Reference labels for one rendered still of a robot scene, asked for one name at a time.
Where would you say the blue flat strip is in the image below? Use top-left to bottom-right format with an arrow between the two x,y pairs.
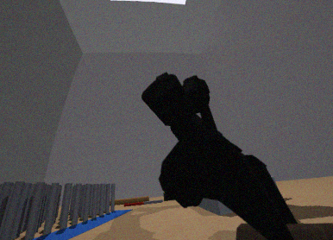
31,209 -> 133,240

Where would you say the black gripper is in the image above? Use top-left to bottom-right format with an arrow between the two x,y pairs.
160,122 -> 297,240

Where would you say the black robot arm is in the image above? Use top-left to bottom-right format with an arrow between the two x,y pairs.
141,73 -> 217,208

